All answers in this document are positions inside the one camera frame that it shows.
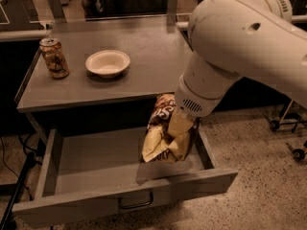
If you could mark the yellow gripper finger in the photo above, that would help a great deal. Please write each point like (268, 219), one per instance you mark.
(180, 122)

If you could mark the brown sea salt chip bag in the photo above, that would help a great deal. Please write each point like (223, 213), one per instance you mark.
(158, 144)

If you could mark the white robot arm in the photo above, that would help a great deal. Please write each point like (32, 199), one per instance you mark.
(234, 39)

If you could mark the open grey top drawer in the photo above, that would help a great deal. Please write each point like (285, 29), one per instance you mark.
(83, 176)

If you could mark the grey metal counter cabinet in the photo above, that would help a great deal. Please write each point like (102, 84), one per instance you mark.
(84, 102)

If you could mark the white paper bowl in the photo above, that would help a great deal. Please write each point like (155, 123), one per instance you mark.
(107, 64)

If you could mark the wheeled cart base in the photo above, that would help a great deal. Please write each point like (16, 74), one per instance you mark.
(291, 117)

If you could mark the brown drink can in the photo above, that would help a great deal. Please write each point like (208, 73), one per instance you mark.
(51, 51)

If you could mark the black pole left floor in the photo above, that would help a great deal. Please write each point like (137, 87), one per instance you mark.
(16, 190)

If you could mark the black drawer handle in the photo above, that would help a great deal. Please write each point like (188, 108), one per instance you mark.
(135, 201)

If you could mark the white horizontal rail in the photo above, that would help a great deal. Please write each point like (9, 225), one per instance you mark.
(183, 20)

